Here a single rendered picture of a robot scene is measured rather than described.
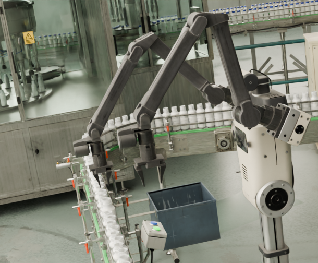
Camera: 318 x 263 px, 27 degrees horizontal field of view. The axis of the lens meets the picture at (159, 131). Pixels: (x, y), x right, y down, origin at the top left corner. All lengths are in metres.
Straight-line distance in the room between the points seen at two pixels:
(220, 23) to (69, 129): 4.08
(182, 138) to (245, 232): 1.11
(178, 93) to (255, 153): 5.76
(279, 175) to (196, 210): 0.84
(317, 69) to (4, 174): 3.24
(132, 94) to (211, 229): 4.91
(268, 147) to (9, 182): 4.11
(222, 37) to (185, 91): 6.02
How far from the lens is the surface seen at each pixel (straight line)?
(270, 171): 2.61
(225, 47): 2.31
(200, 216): 3.39
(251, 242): 5.11
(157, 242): 2.68
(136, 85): 8.17
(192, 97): 8.34
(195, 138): 4.56
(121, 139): 2.27
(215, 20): 2.27
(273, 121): 2.39
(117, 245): 2.51
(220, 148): 4.45
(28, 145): 6.26
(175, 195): 3.65
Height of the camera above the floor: 2.16
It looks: 15 degrees down
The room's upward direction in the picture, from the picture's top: 8 degrees counter-clockwise
